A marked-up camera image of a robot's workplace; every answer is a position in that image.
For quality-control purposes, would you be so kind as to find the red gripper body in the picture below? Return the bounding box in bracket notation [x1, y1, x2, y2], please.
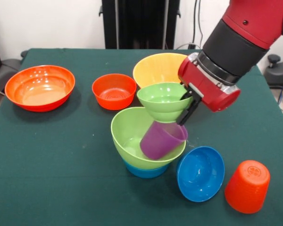
[177, 52, 241, 113]

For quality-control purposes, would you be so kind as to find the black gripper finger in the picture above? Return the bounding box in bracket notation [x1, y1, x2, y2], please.
[175, 96, 201, 126]
[179, 89, 193, 101]

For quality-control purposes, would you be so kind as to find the small green plastic bowl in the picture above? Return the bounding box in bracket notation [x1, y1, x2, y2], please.
[136, 82, 194, 124]

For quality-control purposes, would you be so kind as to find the large orange plastic bowl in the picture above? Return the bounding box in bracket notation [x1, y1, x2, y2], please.
[133, 53, 188, 89]

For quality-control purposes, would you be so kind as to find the purple plastic cup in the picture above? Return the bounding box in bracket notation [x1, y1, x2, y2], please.
[139, 121, 189, 160]

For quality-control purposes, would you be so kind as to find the dark blue plastic bowl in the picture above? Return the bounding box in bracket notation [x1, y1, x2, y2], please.
[176, 145, 225, 203]

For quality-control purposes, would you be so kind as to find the large green plastic bowl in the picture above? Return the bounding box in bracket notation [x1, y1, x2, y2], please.
[110, 106, 187, 170]

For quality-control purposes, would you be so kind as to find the light blue plastic bowl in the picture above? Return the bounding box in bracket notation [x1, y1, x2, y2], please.
[122, 159, 170, 179]

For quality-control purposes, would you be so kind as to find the red plastic cup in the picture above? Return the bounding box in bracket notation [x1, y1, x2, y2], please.
[224, 160, 271, 215]

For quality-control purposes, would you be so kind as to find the large red plastic bowl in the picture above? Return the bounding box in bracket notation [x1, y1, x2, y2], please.
[4, 65, 76, 113]

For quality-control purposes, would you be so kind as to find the small red plastic bowl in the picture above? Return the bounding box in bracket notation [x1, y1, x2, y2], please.
[92, 73, 137, 111]

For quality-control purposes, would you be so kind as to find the black chair base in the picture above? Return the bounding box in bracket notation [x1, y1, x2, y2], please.
[264, 54, 283, 89]

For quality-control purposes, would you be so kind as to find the dark green table cloth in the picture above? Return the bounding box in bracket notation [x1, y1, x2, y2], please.
[0, 48, 283, 226]

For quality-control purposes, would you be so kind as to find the grey cable loop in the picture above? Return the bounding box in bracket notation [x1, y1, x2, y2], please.
[175, 42, 201, 50]

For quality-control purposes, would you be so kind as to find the black wall cable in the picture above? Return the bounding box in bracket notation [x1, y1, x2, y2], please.
[193, 0, 204, 45]

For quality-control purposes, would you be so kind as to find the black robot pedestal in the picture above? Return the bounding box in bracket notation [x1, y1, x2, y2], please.
[99, 0, 181, 49]

